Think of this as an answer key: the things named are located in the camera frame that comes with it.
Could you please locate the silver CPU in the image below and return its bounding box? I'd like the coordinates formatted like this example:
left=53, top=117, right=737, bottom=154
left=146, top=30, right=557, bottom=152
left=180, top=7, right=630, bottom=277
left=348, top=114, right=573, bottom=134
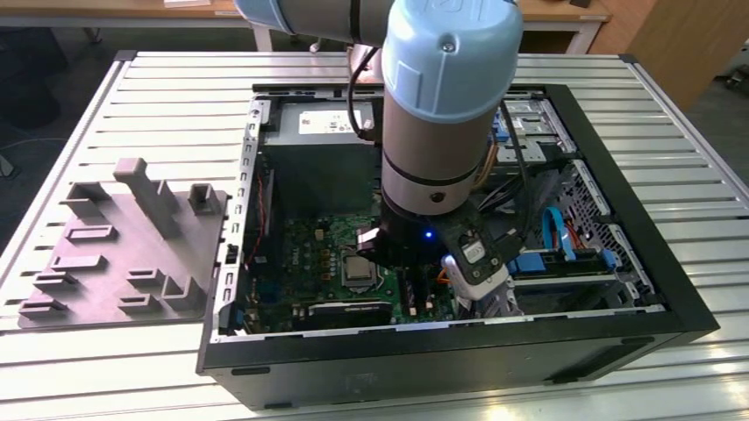
left=342, top=256, right=375, bottom=282

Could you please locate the black CPU socket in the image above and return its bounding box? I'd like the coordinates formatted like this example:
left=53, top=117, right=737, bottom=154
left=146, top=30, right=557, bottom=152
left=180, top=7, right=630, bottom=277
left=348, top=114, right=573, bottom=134
left=336, top=252, right=384, bottom=294

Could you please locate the green motherboard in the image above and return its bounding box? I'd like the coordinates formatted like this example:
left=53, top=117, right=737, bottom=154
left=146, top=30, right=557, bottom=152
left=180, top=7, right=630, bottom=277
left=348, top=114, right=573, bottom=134
left=236, top=212, right=463, bottom=332

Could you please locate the black graphics card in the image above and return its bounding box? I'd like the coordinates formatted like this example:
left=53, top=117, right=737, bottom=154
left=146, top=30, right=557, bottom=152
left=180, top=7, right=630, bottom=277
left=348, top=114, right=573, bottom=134
left=307, top=300, right=394, bottom=328

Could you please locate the hard disk in blue carrier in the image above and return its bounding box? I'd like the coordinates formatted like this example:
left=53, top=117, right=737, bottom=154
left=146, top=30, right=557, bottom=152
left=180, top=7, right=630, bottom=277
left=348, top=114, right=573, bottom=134
left=511, top=249, right=615, bottom=277

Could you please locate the grey power supply unit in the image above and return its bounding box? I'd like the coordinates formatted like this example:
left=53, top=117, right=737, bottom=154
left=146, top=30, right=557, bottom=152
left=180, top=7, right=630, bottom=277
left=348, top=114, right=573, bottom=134
left=260, top=103, right=384, bottom=214

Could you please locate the black open PC case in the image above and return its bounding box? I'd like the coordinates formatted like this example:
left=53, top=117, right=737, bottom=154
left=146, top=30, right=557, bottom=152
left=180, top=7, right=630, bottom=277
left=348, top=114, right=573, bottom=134
left=195, top=82, right=721, bottom=411

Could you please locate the metal disk bay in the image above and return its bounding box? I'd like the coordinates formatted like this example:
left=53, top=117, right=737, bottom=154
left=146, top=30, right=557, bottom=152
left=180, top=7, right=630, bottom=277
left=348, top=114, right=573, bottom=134
left=502, top=253, right=669, bottom=317

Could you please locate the silver metal drive cage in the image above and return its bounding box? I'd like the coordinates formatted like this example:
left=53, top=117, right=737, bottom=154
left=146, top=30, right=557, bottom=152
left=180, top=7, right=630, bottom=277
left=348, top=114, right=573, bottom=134
left=490, top=94, right=578, bottom=189

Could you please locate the grey parts rack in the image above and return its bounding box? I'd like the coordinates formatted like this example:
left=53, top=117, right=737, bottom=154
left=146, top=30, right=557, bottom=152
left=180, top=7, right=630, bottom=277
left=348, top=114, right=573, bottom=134
left=15, top=157, right=232, bottom=330

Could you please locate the wooden desk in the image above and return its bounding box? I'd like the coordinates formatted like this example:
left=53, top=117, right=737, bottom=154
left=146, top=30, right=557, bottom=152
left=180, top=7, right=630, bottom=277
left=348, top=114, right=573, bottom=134
left=0, top=0, right=613, bottom=54

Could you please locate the wooden cabinet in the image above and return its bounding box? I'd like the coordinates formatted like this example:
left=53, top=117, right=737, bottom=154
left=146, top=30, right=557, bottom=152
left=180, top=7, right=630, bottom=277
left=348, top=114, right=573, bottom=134
left=590, top=0, right=749, bottom=115

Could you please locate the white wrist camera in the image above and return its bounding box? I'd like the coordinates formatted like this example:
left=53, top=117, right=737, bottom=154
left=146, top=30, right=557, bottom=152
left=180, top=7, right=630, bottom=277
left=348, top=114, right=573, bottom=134
left=438, top=239, right=511, bottom=303

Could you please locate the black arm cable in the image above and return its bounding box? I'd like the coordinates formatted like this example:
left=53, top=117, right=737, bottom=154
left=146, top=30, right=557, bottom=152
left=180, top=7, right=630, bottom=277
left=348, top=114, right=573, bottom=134
left=497, top=100, right=534, bottom=246
left=344, top=43, right=379, bottom=141

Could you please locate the blue SATA cable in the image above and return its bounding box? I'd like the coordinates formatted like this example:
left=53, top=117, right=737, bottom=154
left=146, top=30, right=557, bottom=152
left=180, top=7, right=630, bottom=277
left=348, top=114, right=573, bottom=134
left=541, top=205, right=581, bottom=262

